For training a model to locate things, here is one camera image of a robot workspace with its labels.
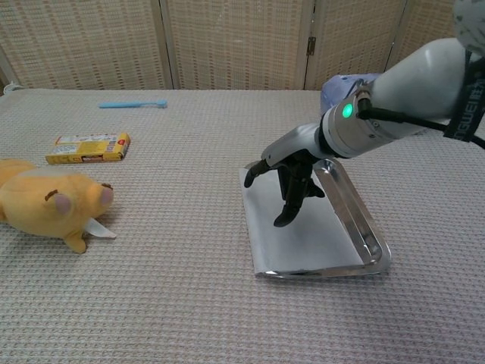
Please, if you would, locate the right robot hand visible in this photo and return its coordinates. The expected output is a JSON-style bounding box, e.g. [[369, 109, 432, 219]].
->
[[243, 123, 327, 228]]

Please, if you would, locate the white paper sheet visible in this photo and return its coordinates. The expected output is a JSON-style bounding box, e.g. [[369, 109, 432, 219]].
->
[[240, 166, 361, 275]]

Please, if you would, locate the stainless steel tray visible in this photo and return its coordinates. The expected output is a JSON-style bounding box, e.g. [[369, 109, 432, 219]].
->
[[254, 158, 392, 280]]

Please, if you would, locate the blue wet wipes pack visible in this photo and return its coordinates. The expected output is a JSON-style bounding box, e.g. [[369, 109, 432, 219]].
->
[[321, 72, 380, 115]]

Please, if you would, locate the bamboo folding screen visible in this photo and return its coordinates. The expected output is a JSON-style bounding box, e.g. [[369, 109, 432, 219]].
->
[[0, 0, 485, 92]]

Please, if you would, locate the light blue toothbrush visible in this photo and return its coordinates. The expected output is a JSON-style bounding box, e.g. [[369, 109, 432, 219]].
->
[[99, 99, 168, 110]]

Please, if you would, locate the beige woven tablecloth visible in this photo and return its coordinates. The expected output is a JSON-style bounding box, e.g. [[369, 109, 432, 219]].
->
[[0, 87, 485, 364]]

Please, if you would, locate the yellow cardboard box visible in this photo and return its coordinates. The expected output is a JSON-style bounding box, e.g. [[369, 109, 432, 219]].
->
[[45, 132, 133, 165]]

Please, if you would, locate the yellow plush toy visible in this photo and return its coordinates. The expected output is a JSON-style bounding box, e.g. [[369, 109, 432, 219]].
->
[[0, 158, 117, 254]]

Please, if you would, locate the right arm wrist cable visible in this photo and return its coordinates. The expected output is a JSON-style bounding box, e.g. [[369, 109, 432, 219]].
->
[[358, 96, 485, 149]]

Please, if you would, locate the black printed strap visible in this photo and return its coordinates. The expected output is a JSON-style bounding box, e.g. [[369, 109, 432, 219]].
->
[[443, 49, 485, 143]]

